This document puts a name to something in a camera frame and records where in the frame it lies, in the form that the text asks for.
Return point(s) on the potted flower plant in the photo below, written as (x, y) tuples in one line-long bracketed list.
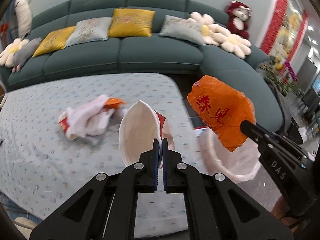
[(280, 72)]

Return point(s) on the white flower pillow inner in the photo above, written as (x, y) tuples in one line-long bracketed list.
[(209, 27)]

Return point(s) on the white flower pillow outer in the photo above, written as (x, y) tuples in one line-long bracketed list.
[(232, 43)]

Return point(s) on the white flower pillow left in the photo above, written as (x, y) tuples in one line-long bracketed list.
[(8, 53)]

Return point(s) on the red white plush monkey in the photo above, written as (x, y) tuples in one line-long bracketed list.
[(239, 16)]

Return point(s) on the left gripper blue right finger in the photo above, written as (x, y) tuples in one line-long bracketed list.
[(164, 152)]

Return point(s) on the yellow cushion left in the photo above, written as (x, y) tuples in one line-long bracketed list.
[(56, 40)]

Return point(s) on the white paper cup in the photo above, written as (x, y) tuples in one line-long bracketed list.
[(140, 126)]

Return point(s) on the floral light blue tablecloth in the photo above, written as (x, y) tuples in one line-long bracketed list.
[(41, 169)]

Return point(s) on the dark green sectional sofa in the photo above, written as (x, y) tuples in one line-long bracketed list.
[(135, 54)]

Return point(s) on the orange plastic bag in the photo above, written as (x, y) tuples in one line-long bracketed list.
[(223, 109)]

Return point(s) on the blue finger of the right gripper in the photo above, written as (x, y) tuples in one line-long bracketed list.
[(257, 133)]

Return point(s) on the grey cushion left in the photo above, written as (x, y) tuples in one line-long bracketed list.
[(95, 29)]

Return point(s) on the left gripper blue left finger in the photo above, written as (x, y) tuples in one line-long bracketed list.
[(155, 163)]

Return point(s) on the white lined trash bin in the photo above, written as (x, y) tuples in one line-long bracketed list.
[(240, 165)]

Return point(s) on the red gold wall decoration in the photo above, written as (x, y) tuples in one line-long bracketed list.
[(286, 30)]

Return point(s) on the grey plush toy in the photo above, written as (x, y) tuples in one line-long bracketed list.
[(26, 50)]

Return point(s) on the grey cushion right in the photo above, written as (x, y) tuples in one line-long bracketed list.
[(182, 29)]

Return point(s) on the yellow cushion centre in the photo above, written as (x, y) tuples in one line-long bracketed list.
[(131, 22)]

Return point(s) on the grey cushion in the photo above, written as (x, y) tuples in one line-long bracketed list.
[(182, 29), (95, 29)]

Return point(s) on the yellow cushion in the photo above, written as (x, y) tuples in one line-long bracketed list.
[(131, 22), (56, 40)]

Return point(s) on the white tissue pile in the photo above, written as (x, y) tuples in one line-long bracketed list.
[(90, 121)]

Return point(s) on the white penguin plush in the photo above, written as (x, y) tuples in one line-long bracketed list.
[(24, 17)]

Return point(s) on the white flower pillow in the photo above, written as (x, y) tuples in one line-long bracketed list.
[(8, 53), (209, 27), (232, 43)]

